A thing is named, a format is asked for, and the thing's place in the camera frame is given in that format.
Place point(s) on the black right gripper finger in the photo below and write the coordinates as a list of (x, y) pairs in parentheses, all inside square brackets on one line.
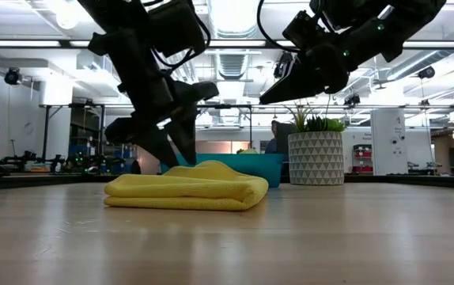
[(286, 77), (302, 87)]

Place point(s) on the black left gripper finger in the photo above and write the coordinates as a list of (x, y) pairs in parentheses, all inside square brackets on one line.
[(185, 138), (160, 148)]

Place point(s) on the yellow microfiber towel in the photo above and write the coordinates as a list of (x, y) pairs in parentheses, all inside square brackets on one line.
[(191, 190)]

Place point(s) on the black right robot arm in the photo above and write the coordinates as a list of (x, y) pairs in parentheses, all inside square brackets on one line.
[(389, 27)]

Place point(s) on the black ceiling spotlight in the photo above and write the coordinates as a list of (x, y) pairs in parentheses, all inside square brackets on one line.
[(351, 99), (12, 76), (426, 72)]

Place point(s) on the person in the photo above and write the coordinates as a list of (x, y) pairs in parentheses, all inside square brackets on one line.
[(270, 138)]

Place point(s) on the black background robot rig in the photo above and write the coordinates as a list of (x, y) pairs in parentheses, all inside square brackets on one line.
[(25, 157), (92, 162)]

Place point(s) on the potted succulent plant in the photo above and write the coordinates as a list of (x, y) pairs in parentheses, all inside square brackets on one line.
[(316, 158)]

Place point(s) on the teal plastic bin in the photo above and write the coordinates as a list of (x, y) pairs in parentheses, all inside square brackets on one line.
[(258, 166)]

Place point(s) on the white square pillar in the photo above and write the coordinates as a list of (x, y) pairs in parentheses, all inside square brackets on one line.
[(389, 142)]

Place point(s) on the red storage shelf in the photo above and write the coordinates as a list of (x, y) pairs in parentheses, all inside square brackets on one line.
[(362, 158)]

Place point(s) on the black overhead camera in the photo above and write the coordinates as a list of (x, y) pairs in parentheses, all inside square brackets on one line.
[(279, 65)]

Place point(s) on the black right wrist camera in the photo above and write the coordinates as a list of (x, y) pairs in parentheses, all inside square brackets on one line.
[(302, 29)]

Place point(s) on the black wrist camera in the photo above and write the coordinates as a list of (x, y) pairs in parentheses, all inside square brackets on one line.
[(175, 27), (302, 29)]

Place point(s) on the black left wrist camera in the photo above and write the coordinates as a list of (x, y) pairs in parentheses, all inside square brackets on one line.
[(175, 27)]

